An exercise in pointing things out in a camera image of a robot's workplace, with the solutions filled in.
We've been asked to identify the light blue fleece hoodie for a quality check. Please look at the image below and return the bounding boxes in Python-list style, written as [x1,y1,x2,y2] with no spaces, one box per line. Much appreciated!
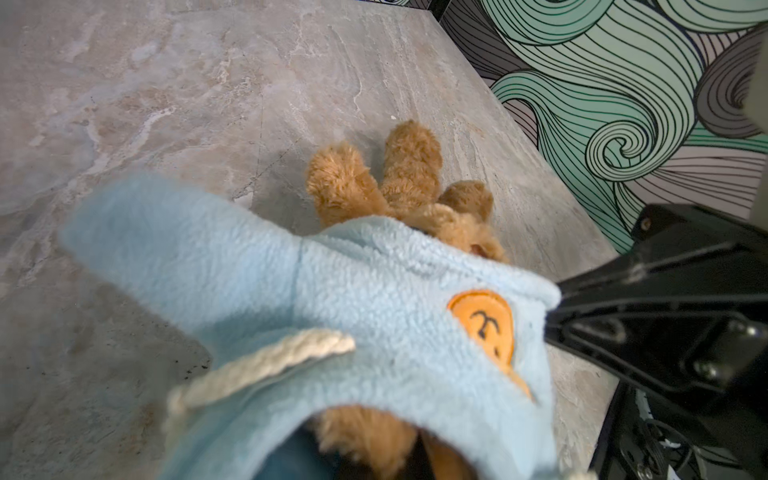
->
[58,175,570,479]

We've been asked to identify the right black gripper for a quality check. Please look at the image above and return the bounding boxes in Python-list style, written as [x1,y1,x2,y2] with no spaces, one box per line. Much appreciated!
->
[545,204,767,479]

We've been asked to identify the brown teddy bear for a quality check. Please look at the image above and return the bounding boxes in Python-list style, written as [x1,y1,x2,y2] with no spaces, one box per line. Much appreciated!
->
[306,120,509,479]

